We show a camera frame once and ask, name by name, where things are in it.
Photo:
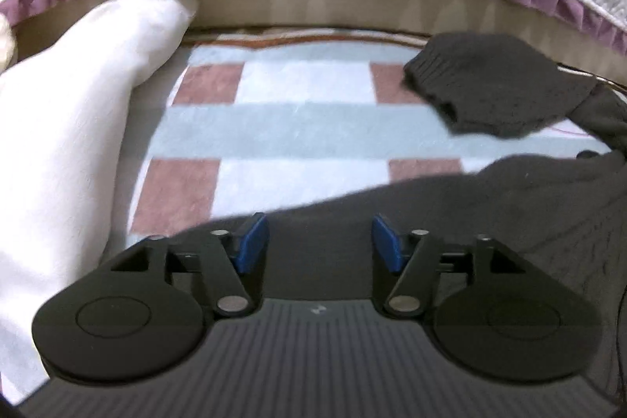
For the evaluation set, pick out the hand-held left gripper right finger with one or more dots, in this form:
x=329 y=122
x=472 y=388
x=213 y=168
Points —
x=387 y=246

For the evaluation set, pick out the beige bed frame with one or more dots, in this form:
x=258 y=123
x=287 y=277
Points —
x=343 y=1

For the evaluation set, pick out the dark grey knitted sweater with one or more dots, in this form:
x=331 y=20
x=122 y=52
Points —
x=494 y=207

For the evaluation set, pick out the checkered printed blanket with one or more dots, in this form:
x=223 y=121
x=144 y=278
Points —
x=299 y=124

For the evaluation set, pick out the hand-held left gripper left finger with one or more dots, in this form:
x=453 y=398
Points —
x=252 y=244

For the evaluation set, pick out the white cloth bundle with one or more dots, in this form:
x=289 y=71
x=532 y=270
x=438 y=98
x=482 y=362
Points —
x=73 y=139

